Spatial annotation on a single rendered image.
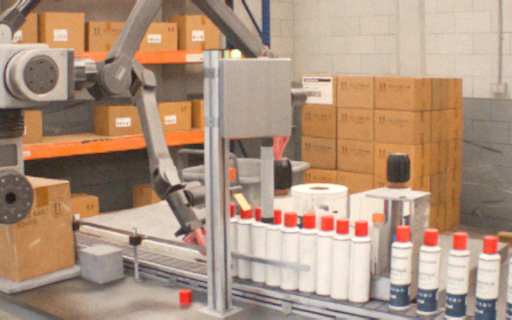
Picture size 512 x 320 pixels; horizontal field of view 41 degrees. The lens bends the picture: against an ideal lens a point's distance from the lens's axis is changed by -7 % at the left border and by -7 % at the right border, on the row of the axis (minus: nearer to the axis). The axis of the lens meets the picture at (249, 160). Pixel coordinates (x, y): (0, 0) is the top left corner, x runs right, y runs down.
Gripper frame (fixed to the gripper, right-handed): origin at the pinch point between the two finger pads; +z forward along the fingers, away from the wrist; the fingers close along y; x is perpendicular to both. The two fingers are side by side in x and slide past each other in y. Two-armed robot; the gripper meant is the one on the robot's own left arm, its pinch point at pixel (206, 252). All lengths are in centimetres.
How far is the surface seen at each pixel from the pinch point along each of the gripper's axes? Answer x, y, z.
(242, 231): -16.4, -1.4, 2.2
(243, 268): -9.9, -1.5, 10.5
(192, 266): 8.2, 0.4, 0.3
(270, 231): -25.3, -2.4, 7.3
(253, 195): 119, 192, -60
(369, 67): 143, 503, -174
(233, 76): -50, -16, -24
